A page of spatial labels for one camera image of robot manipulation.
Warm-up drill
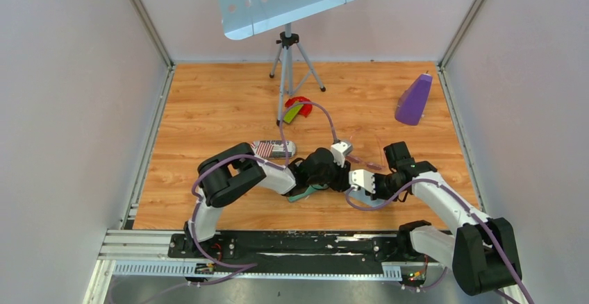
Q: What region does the grey tripod stand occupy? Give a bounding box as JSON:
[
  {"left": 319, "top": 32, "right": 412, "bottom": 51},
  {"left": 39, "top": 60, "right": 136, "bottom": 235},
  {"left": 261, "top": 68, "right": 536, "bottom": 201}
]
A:
[{"left": 269, "top": 23, "right": 326, "bottom": 126}]

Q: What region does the green rectangular block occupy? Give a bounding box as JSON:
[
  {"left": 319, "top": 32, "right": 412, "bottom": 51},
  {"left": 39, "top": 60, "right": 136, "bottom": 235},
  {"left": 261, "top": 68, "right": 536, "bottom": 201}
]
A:
[{"left": 283, "top": 102, "right": 304, "bottom": 124}]

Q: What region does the blue cleaning cloth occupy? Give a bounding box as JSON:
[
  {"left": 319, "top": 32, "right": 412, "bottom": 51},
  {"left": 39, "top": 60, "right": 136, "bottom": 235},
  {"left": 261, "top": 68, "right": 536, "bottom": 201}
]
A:
[{"left": 350, "top": 190, "right": 385, "bottom": 207}]

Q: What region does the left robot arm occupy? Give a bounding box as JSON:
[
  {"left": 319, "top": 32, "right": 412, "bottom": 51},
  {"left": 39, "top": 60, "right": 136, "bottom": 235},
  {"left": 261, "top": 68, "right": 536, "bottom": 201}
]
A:
[{"left": 185, "top": 140, "right": 353, "bottom": 257}]

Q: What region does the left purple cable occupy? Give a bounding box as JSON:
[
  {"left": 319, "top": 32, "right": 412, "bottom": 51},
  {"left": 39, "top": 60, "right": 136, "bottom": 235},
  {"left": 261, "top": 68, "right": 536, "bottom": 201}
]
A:
[{"left": 190, "top": 101, "right": 342, "bottom": 276}]

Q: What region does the grey glasses case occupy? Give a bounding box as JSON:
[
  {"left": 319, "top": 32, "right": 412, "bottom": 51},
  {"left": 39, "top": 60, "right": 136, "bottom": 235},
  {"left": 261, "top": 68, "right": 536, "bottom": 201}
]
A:
[{"left": 288, "top": 185, "right": 329, "bottom": 203}]

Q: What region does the white slotted cable duct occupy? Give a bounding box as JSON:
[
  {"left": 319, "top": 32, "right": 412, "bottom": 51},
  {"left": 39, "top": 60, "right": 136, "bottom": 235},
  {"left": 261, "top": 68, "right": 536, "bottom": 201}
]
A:
[{"left": 113, "top": 261, "right": 402, "bottom": 282}]

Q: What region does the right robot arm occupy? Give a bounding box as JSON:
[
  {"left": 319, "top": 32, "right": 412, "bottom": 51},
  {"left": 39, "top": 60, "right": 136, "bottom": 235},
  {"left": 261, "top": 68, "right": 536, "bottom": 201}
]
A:
[{"left": 372, "top": 142, "right": 522, "bottom": 296}]

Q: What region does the striped printed glasses pouch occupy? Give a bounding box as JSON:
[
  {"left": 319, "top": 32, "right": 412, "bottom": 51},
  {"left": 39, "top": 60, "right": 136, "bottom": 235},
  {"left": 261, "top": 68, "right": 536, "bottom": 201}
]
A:
[{"left": 250, "top": 140, "right": 297, "bottom": 159}]

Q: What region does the red curved plastic piece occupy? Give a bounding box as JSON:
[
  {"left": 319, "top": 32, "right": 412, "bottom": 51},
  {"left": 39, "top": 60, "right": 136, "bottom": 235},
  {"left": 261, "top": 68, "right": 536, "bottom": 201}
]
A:
[{"left": 285, "top": 96, "right": 313, "bottom": 117}]

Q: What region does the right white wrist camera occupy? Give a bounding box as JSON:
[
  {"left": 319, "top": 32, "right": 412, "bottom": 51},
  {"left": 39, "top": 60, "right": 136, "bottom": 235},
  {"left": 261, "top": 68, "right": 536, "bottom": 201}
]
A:
[{"left": 349, "top": 169, "right": 376, "bottom": 194}]

